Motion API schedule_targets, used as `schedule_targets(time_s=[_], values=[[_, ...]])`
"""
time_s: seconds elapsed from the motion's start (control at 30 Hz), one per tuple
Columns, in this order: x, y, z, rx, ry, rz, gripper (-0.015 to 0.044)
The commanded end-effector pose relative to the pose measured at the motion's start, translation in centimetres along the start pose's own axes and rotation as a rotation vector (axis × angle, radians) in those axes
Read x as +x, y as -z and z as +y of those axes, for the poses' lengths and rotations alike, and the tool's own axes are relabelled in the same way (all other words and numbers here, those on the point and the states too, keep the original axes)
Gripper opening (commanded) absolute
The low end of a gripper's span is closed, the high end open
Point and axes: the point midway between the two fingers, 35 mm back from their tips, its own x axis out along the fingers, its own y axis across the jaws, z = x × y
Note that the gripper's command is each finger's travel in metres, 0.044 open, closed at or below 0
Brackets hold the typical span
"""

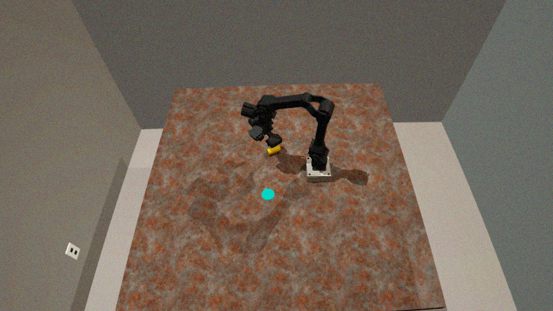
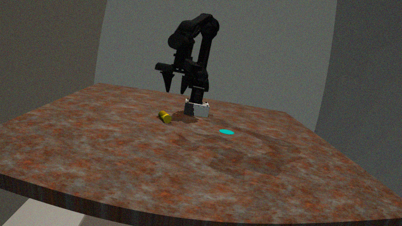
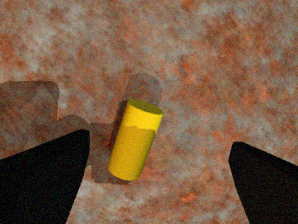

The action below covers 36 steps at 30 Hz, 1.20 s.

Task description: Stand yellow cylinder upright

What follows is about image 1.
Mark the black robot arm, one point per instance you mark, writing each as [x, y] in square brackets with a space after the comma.
[266, 109]

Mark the cyan circle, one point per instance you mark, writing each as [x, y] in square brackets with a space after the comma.
[267, 194]

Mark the yellow tall cylinder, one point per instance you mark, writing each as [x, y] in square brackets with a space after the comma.
[271, 151]

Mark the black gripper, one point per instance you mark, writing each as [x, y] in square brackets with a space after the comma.
[273, 139]

